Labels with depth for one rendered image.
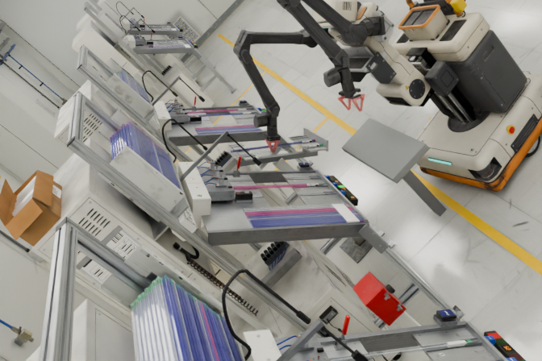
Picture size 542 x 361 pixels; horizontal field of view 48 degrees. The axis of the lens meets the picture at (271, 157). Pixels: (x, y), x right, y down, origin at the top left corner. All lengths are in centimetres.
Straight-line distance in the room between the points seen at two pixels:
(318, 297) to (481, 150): 119
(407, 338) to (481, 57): 169
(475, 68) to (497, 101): 24
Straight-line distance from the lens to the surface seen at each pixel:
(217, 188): 280
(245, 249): 424
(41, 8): 1037
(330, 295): 280
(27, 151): 586
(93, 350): 153
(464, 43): 318
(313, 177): 318
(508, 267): 316
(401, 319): 249
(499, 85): 336
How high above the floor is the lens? 229
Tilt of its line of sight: 25 degrees down
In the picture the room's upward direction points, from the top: 47 degrees counter-clockwise
